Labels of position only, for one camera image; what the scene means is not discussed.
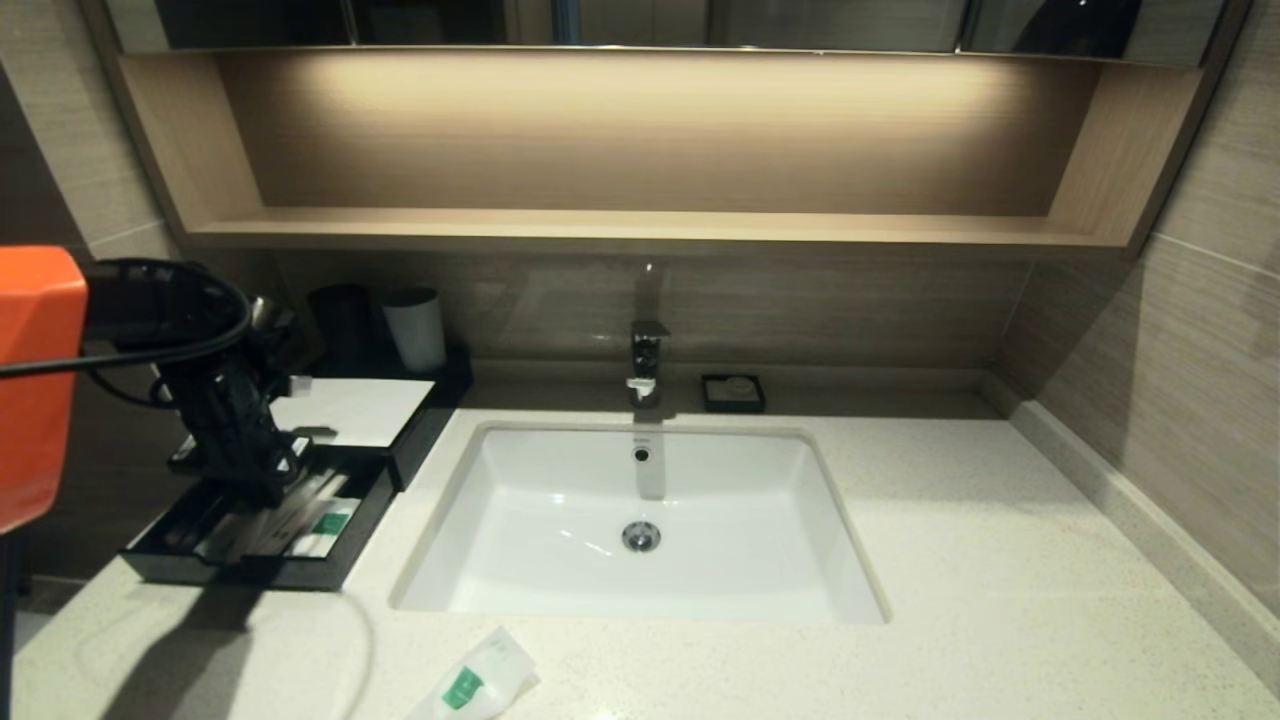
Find small square frosted packet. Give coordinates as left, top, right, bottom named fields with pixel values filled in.
left=408, top=625, right=541, bottom=720

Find chrome faucet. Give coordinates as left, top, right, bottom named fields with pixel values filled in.
left=626, top=263, right=673, bottom=408

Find black pull-out drawer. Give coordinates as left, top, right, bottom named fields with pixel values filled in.
left=120, top=445, right=403, bottom=593

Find black soap dish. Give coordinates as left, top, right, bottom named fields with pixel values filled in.
left=700, top=374, right=767, bottom=415

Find black cup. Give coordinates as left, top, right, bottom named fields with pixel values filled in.
left=308, top=285, right=384, bottom=369

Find white sink basin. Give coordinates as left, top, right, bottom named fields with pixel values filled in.
left=392, top=422, right=889, bottom=626

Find flat white green-label sachet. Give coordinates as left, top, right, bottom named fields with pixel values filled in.
left=285, top=498, right=363, bottom=558

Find wide long frosted packet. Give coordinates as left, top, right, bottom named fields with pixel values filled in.
left=195, top=500, right=301, bottom=563

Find grey cup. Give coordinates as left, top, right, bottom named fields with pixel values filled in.
left=382, top=288, right=448, bottom=375

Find wooden wall niche shelf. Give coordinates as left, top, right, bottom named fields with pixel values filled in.
left=85, top=45, right=1206, bottom=256

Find mirror cabinet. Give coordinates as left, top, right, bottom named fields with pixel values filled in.
left=105, top=0, right=1246, bottom=69

